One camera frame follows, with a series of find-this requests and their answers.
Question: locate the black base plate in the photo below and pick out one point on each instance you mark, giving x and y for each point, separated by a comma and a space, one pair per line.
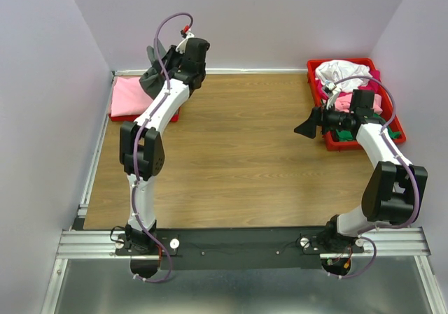
238, 249

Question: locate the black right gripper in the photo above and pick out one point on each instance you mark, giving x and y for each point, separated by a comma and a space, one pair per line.
318, 117

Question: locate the green t shirt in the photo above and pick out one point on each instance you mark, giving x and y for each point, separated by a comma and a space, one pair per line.
346, 136

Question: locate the folded pink t shirt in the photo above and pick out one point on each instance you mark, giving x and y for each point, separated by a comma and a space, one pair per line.
128, 98

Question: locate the light pink t shirt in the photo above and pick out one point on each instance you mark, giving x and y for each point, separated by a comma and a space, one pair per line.
344, 99

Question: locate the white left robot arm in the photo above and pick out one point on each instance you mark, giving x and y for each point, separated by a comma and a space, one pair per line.
170, 81

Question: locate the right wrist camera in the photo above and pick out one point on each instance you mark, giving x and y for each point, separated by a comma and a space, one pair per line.
332, 91

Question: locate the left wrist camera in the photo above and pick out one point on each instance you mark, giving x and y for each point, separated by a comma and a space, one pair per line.
186, 34

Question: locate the grey t shirt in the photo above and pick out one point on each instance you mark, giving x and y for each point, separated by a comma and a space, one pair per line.
153, 79

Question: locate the white t shirt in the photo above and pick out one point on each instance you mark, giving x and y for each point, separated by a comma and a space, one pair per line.
335, 70

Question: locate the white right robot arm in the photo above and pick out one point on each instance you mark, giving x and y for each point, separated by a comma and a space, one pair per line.
393, 195

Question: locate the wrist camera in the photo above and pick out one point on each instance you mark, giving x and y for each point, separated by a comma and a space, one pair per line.
332, 91
186, 34

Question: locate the red plastic bin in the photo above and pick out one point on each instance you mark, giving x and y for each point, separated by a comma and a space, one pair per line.
319, 95

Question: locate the folded red t shirt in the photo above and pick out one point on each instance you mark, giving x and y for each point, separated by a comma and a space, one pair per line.
131, 118

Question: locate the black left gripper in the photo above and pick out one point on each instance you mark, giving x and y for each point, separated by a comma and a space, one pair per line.
171, 53

